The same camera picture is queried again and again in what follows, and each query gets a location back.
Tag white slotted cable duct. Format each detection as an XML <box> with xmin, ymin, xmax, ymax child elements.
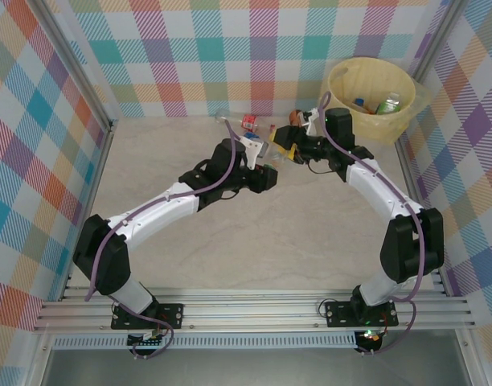
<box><xmin>52</xmin><ymin>335</ymin><xmax>358</xmax><ymax>351</ymax></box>

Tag aluminium frame post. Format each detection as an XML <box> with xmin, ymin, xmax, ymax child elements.
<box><xmin>31</xmin><ymin>0</ymin><xmax>117</xmax><ymax>132</ymax></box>
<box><xmin>408</xmin><ymin>0</ymin><xmax>466</xmax><ymax>80</ymax></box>

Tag yellow round bin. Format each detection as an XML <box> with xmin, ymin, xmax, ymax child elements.
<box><xmin>317</xmin><ymin>55</ymin><xmax>418</xmax><ymax>172</ymax></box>

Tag right aluminium frame post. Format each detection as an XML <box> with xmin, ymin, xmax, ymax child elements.
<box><xmin>408</xmin><ymin>0</ymin><xmax>466</xmax><ymax>80</ymax></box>

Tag aluminium side rail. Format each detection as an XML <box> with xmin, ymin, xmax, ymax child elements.
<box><xmin>394</xmin><ymin>140</ymin><xmax>448</xmax><ymax>297</ymax></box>
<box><xmin>59</xmin><ymin>118</ymin><xmax>119</xmax><ymax>301</ymax></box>

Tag left aluminium side rail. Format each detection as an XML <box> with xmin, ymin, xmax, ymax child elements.
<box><xmin>59</xmin><ymin>118</ymin><xmax>119</xmax><ymax>301</ymax></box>

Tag left aluminium frame post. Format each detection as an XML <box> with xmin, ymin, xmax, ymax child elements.
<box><xmin>31</xmin><ymin>0</ymin><xmax>117</xmax><ymax>132</ymax></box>

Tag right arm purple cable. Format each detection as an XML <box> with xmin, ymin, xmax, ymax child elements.
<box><xmin>318</xmin><ymin>91</ymin><xmax>427</xmax><ymax>357</ymax></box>

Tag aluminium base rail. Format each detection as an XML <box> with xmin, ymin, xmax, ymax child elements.
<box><xmin>32</xmin><ymin>287</ymin><xmax>478</xmax><ymax>333</ymax></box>

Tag controller circuit board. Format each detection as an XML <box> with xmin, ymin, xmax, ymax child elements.
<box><xmin>127</xmin><ymin>330</ymin><xmax>166</xmax><ymax>349</ymax></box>
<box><xmin>356</xmin><ymin>328</ymin><xmax>386</xmax><ymax>351</ymax></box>

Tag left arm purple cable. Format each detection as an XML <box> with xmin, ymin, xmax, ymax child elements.
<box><xmin>84</xmin><ymin>119</ymin><xmax>247</xmax><ymax>359</ymax></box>

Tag left black mount plate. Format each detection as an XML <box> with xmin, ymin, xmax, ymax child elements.
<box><xmin>111</xmin><ymin>303</ymin><xmax>186</xmax><ymax>331</ymax></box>

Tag left controller circuit board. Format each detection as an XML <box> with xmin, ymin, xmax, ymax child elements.
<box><xmin>127</xmin><ymin>330</ymin><xmax>166</xmax><ymax>349</ymax></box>

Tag right controller circuit board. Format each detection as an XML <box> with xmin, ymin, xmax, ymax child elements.
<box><xmin>356</xmin><ymin>328</ymin><xmax>386</xmax><ymax>351</ymax></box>

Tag yellow label plastic bottle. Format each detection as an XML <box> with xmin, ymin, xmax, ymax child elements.
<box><xmin>269</xmin><ymin>130</ymin><xmax>297</xmax><ymax>160</ymax></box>

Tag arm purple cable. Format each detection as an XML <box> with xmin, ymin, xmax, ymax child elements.
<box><xmin>84</xmin><ymin>119</ymin><xmax>247</xmax><ymax>359</ymax></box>
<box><xmin>318</xmin><ymin>91</ymin><xmax>427</xmax><ymax>357</ymax></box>

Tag right aluminium side rail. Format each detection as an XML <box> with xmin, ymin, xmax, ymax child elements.
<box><xmin>394</xmin><ymin>140</ymin><xmax>448</xmax><ymax>297</ymax></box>

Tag black mount plate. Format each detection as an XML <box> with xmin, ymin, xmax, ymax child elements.
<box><xmin>324</xmin><ymin>299</ymin><xmax>400</xmax><ymax>327</ymax></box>
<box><xmin>111</xmin><ymin>303</ymin><xmax>186</xmax><ymax>331</ymax></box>

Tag right black mount plate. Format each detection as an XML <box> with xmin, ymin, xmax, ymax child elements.
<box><xmin>324</xmin><ymin>299</ymin><xmax>400</xmax><ymax>327</ymax></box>

